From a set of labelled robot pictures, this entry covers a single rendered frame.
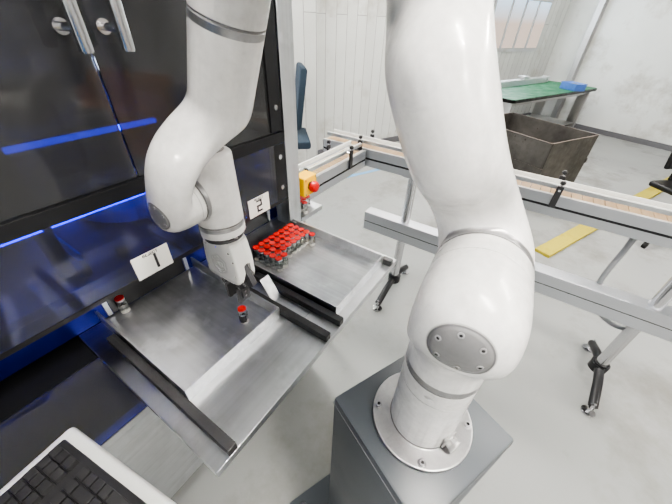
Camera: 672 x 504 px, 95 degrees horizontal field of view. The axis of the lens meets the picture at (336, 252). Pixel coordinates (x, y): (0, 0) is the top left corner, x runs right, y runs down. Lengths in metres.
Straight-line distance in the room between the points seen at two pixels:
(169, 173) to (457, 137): 0.36
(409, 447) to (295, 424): 1.01
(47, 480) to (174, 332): 0.31
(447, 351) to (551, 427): 1.61
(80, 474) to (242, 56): 0.73
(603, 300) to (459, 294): 1.54
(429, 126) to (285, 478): 1.44
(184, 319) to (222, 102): 0.55
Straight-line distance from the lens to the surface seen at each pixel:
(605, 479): 1.94
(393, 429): 0.68
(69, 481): 0.82
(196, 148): 0.47
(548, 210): 1.60
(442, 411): 0.56
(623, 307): 1.86
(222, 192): 0.56
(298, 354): 0.73
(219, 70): 0.45
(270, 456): 1.59
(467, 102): 0.31
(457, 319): 0.32
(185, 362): 0.77
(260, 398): 0.69
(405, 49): 0.32
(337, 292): 0.85
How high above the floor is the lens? 1.48
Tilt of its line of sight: 37 degrees down
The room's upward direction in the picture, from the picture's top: 2 degrees clockwise
